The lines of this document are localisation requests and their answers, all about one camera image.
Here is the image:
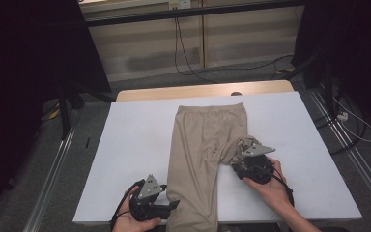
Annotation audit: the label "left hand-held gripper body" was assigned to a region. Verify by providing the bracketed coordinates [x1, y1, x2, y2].
[128, 174, 172, 222]

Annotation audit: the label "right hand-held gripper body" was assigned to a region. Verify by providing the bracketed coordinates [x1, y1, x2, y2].
[231, 143, 276, 186]

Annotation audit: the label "beige pants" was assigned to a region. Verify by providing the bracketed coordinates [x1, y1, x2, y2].
[165, 102, 262, 232]

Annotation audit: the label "person's left hand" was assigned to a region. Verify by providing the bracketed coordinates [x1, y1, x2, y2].
[112, 189, 162, 232]

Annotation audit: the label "person's right hand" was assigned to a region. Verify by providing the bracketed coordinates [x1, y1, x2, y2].
[243, 158, 294, 212]

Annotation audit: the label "white table mat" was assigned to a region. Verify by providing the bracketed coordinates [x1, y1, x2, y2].
[72, 91, 363, 225]

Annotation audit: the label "wooden table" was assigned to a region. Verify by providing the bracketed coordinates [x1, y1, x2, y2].
[115, 79, 295, 102]

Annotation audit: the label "black metal stand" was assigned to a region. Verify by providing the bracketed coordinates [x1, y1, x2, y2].
[57, 80, 117, 140]

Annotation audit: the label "black curtain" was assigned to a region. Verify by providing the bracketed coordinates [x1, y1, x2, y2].
[0, 0, 112, 223]
[294, 0, 371, 133]

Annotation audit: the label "left hand-held gripper black cable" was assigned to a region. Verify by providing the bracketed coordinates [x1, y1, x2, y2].
[109, 179, 146, 232]

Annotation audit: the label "hand-held gripper black cable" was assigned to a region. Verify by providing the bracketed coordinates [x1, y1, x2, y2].
[109, 179, 146, 232]
[254, 163, 296, 208]

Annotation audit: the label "right hand-held gripper black cable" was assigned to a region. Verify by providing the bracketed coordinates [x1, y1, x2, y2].
[254, 163, 296, 208]

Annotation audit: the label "black floor cable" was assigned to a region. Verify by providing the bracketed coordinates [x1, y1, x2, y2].
[313, 96, 370, 156]

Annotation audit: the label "aluminium floor rail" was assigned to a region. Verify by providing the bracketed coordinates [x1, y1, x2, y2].
[23, 128, 76, 232]
[308, 89, 371, 220]

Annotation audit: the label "white floor cable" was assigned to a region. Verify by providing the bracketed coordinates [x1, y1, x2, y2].
[332, 96, 371, 144]

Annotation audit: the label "black hanging cable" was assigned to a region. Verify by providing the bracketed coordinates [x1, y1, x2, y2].
[173, 16, 295, 85]

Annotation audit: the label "white wall socket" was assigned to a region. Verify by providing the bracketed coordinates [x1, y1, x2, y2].
[168, 0, 192, 11]

